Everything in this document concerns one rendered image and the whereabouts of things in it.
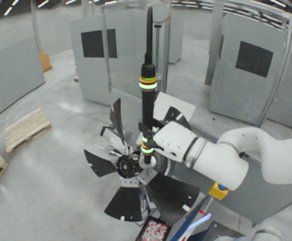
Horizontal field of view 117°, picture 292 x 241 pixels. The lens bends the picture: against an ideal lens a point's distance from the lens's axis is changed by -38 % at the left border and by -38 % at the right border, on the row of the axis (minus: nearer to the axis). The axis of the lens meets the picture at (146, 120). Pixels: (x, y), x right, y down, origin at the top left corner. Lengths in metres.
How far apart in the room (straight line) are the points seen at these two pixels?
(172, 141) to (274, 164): 0.25
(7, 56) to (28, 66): 0.99
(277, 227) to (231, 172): 0.33
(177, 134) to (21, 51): 5.90
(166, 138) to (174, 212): 0.40
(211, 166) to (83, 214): 1.81
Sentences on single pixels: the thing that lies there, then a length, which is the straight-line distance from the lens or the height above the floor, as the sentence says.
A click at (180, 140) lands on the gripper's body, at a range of 0.38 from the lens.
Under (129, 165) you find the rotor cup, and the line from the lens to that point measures 0.67.
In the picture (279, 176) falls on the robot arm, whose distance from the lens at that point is 0.30.
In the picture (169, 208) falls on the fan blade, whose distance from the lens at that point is 0.67.
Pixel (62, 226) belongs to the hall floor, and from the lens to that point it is 2.09.
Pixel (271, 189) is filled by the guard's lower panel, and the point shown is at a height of 0.77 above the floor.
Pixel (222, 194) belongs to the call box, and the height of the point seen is 1.06.
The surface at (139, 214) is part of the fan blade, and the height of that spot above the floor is 0.96.
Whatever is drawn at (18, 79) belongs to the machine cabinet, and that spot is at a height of 0.72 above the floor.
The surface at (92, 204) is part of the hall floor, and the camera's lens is 1.99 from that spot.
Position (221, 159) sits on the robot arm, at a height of 1.54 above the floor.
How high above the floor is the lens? 1.80
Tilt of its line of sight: 39 degrees down
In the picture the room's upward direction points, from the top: straight up
